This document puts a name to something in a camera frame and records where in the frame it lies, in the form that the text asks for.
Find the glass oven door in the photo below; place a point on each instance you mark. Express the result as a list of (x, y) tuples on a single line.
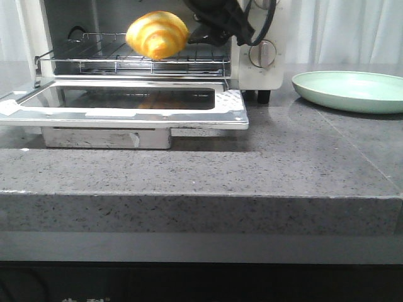
[(106, 103)]

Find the white curtain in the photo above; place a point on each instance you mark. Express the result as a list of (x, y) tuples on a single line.
[(319, 32)]

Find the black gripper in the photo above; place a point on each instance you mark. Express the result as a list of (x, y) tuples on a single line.
[(218, 21)]

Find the light green plate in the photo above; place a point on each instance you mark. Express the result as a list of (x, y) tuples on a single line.
[(352, 91)]

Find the white toaster oven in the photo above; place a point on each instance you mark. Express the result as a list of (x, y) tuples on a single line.
[(244, 76)]

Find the yellow croissant bread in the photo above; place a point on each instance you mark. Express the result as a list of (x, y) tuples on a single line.
[(157, 35)]

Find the oven knob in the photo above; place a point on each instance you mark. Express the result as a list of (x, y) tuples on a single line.
[(263, 54), (266, 4)]

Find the upper oven knob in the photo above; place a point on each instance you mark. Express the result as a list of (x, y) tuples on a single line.
[(266, 4)]

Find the wire oven rack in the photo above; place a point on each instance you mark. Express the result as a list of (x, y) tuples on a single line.
[(109, 54)]

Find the lower oven knob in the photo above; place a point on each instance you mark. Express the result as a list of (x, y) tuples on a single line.
[(263, 54)]

